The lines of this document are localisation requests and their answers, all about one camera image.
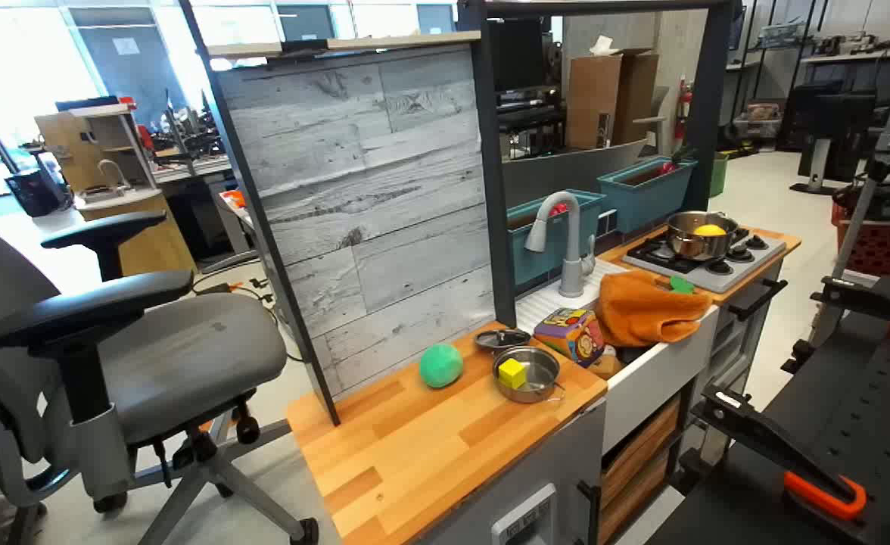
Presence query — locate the colourful soft cube toy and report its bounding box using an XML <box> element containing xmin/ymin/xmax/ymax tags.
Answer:
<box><xmin>528</xmin><ymin>302</ymin><xmax>614</xmax><ymax>369</ymax></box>

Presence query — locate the grey toy faucet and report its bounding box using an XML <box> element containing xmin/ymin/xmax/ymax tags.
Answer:
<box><xmin>519</xmin><ymin>187</ymin><xmax>599</xmax><ymax>299</ymax></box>

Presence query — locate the wooden toy kitchen unit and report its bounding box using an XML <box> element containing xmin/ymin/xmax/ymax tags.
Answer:
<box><xmin>284</xmin><ymin>225</ymin><xmax>805</xmax><ymax>545</ymax></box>

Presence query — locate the white apron sink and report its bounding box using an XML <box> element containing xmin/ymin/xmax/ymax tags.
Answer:
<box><xmin>511</xmin><ymin>269</ymin><xmax>723</xmax><ymax>458</ymax></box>

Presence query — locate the grey toy stove top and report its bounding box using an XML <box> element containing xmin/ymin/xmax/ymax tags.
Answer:
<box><xmin>619</xmin><ymin>221</ymin><xmax>790</xmax><ymax>297</ymax></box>

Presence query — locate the teal plastic bin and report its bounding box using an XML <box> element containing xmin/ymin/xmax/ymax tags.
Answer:
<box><xmin>593</xmin><ymin>158</ymin><xmax>700</xmax><ymax>240</ymax></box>
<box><xmin>502</xmin><ymin>187</ymin><xmax>608</xmax><ymax>297</ymax></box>

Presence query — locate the steel pot lid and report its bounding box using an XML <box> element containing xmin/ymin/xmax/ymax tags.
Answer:
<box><xmin>473</xmin><ymin>324</ymin><xmax>536</xmax><ymax>358</ymax></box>

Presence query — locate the green ball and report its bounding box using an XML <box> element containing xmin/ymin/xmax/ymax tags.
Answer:
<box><xmin>416</xmin><ymin>343</ymin><xmax>466</xmax><ymax>394</ymax></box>

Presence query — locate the grey wood-look back panel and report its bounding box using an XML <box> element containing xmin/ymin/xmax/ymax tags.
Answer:
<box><xmin>212</xmin><ymin>43</ymin><xmax>498</xmax><ymax>403</ymax></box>

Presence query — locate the yellow block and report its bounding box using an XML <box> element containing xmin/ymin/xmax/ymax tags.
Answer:
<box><xmin>496</xmin><ymin>355</ymin><xmax>533</xmax><ymax>394</ymax></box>

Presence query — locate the small steel pot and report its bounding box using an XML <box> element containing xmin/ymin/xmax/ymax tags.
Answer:
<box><xmin>489</xmin><ymin>344</ymin><xmax>563</xmax><ymax>407</ymax></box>

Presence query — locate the orange cloth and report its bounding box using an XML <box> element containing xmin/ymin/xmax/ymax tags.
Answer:
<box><xmin>593</xmin><ymin>269</ymin><xmax>713</xmax><ymax>351</ymax></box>

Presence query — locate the tall cardboard box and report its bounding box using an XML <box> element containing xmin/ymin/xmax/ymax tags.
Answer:
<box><xmin>563</xmin><ymin>48</ymin><xmax>626</xmax><ymax>155</ymax></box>

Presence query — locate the wooden top shelf board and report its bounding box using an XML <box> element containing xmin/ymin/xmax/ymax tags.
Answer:
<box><xmin>206</xmin><ymin>28</ymin><xmax>484</xmax><ymax>60</ymax></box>

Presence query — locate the grey office chair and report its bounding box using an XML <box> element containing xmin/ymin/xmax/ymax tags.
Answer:
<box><xmin>0</xmin><ymin>208</ymin><xmax>321</xmax><ymax>545</ymax></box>

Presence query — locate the dark computer monitor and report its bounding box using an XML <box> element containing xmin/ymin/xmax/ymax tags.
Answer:
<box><xmin>276</xmin><ymin>4</ymin><xmax>340</xmax><ymax>45</ymax></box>

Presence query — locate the light wooden cabinet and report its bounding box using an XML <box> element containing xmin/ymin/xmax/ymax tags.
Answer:
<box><xmin>33</xmin><ymin>102</ymin><xmax>196</xmax><ymax>278</ymax></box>

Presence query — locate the dark blue bin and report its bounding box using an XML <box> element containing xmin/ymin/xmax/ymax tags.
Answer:
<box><xmin>4</xmin><ymin>163</ymin><xmax>68</xmax><ymax>217</ymax></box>

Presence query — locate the red perforated crate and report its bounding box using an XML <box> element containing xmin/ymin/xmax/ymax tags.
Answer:
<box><xmin>831</xmin><ymin>190</ymin><xmax>890</xmax><ymax>283</ymax></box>

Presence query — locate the black workbench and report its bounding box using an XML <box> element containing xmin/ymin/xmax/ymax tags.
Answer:
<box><xmin>645</xmin><ymin>269</ymin><xmax>890</xmax><ymax>545</ymax></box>

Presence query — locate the black metal kitchen frame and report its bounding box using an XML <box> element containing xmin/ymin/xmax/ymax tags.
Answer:
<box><xmin>176</xmin><ymin>0</ymin><xmax>742</xmax><ymax>427</ymax></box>

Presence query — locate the steel pot with handles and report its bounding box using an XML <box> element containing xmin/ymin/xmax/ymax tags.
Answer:
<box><xmin>666</xmin><ymin>208</ymin><xmax>742</xmax><ymax>266</ymax></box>

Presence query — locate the black oven handle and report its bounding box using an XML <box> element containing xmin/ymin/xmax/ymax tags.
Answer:
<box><xmin>726</xmin><ymin>278</ymin><xmax>790</xmax><ymax>324</ymax></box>

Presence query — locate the orange clamp handle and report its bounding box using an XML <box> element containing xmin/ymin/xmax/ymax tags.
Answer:
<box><xmin>781</xmin><ymin>469</ymin><xmax>868</xmax><ymax>525</ymax></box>

